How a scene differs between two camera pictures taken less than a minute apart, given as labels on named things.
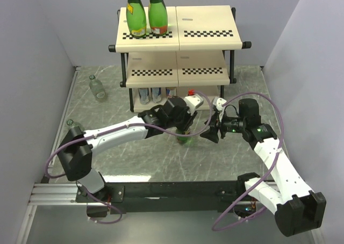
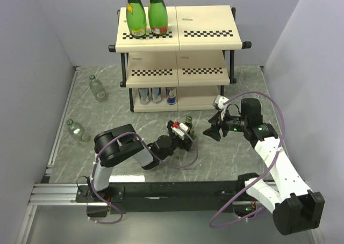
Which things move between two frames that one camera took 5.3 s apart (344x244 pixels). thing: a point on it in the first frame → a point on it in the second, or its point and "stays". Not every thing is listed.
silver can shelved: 144,95 stays
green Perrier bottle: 135,13 stays
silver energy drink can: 156,94 stays
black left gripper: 189,121 → 172,133
